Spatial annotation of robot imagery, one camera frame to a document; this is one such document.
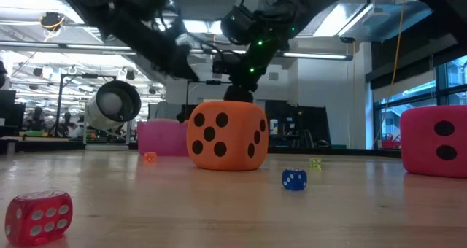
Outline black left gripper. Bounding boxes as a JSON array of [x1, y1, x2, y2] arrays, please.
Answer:
[[109, 0, 200, 80]]

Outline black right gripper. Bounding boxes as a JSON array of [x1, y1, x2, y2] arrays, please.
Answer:
[[213, 36, 282, 104]]

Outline orange foam die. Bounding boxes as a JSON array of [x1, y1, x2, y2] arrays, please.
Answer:
[[186, 100, 270, 172]]

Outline small blue die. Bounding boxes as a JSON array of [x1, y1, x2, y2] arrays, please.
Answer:
[[281, 168, 308, 192]]

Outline magenta foam die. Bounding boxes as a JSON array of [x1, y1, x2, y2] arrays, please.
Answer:
[[400, 105, 467, 179]]

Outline small red translucent die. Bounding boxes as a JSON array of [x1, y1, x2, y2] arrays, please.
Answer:
[[4, 190, 74, 247]]

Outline black background cabinets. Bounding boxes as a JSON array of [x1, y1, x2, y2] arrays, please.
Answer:
[[264, 100, 331, 149]]

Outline pink translucent plastic bin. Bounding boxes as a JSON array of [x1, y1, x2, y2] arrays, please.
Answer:
[[137, 118, 190, 157]]

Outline long ceiling light strip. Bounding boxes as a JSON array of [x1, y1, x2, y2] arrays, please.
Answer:
[[189, 45, 354, 61]]

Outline large glass window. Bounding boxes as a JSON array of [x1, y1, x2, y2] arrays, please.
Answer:
[[371, 54, 467, 150]]

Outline black background rig frame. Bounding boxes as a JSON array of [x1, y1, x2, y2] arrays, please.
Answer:
[[185, 79, 234, 112]]

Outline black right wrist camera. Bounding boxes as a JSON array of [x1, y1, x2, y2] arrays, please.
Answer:
[[220, 5, 256, 44]]

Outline black aluminium table frame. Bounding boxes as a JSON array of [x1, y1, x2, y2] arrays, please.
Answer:
[[0, 137, 402, 160]]

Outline yellow hanging cable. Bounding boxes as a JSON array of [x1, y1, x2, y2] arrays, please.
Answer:
[[390, 0, 408, 85]]

